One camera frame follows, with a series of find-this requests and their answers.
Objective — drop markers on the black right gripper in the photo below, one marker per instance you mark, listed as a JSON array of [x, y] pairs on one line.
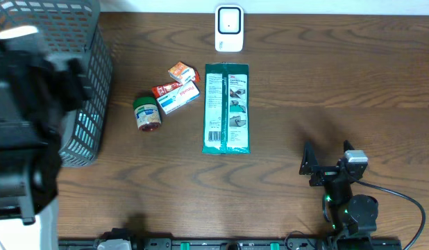
[[309, 168]]

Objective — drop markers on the red snack stick sachet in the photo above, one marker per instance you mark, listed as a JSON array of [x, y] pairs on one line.
[[161, 90]]

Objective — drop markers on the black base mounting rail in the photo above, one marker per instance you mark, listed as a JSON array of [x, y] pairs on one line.
[[170, 244]]

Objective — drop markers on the green white wipes packet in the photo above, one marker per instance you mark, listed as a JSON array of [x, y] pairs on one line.
[[226, 111]]

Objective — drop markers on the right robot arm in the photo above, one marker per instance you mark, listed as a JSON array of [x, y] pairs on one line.
[[353, 217]]

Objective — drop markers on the orange small carton box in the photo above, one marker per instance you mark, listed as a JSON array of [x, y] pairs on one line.
[[182, 73]]

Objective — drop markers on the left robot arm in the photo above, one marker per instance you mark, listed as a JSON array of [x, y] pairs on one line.
[[37, 91]]

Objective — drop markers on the white barcode scanner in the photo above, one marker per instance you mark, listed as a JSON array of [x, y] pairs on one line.
[[229, 28]]

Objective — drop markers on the white Panadol medicine box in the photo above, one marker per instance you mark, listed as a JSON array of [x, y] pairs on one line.
[[178, 97]]

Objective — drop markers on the grey plastic mesh basket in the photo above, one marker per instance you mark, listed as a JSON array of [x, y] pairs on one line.
[[70, 30]]

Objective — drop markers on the green lid glass jar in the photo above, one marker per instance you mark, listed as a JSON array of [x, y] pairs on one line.
[[147, 114]]

